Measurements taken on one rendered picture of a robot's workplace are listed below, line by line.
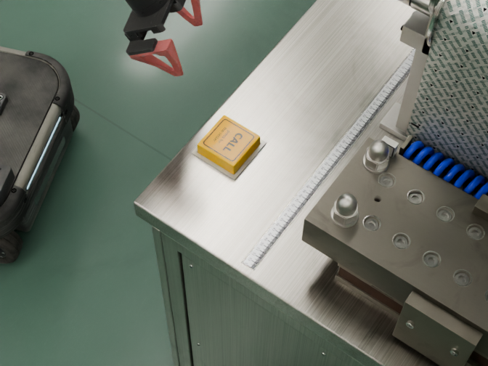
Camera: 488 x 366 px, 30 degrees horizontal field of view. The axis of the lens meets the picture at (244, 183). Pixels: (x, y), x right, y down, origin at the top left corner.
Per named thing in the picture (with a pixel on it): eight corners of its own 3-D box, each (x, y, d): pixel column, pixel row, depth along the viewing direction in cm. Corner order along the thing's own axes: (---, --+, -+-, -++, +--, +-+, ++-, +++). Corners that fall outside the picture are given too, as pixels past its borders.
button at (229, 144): (224, 122, 142) (224, 113, 140) (261, 144, 140) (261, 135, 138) (197, 152, 139) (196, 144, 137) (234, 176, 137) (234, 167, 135)
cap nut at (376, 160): (371, 146, 124) (375, 127, 121) (394, 159, 123) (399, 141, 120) (356, 164, 123) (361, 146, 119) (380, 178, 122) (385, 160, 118)
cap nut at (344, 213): (340, 198, 120) (343, 180, 116) (363, 212, 119) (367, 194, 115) (324, 218, 119) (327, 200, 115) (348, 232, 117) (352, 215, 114)
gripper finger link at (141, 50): (208, 46, 130) (174, 0, 124) (194, 84, 126) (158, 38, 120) (171, 52, 134) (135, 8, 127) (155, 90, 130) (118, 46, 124)
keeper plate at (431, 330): (399, 324, 124) (412, 290, 114) (464, 365, 121) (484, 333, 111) (389, 338, 123) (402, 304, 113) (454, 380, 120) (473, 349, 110)
